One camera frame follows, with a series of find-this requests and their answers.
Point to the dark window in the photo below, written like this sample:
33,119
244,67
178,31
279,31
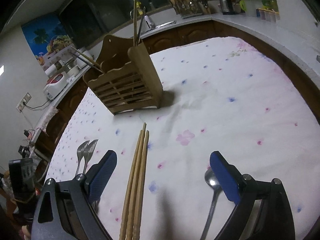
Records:
87,20

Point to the small white cooker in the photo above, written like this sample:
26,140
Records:
71,69

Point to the spice jar rack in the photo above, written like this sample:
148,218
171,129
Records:
268,15

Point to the white round cooker pot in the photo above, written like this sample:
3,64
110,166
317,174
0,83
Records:
80,62

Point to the metal spoon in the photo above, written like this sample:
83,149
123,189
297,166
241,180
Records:
213,182

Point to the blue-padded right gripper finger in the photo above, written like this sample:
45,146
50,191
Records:
274,219

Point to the steel sink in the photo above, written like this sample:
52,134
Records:
165,25

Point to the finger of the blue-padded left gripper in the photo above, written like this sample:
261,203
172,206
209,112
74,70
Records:
64,209

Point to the wooden lower cabinets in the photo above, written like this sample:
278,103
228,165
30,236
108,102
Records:
290,63

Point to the green yellow drink bottle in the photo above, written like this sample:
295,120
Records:
270,5

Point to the wall power outlet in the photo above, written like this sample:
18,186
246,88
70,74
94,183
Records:
23,102

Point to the dish rack with utensils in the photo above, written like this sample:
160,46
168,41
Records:
190,8

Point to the wooden utensil holder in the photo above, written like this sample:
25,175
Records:
126,78

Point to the tropical fruit poster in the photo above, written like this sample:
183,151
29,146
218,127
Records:
47,39

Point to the steel electric kettle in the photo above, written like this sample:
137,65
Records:
227,7

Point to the floral white tablecloth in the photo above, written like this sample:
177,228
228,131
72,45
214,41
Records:
225,96

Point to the white red rice cooker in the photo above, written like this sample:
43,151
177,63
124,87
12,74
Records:
55,85

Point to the white lace cloth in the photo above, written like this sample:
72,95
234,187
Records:
45,119

